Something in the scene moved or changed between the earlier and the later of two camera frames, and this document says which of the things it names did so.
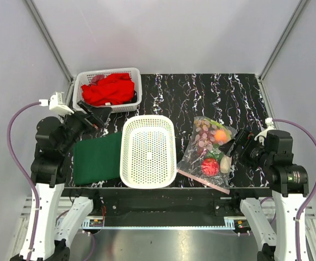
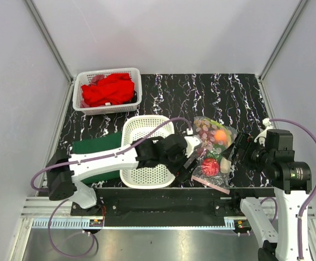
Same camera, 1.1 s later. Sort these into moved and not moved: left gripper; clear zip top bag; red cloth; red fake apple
Moved: left gripper
Not moved: clear zip top bag; red cloth; red fake apple
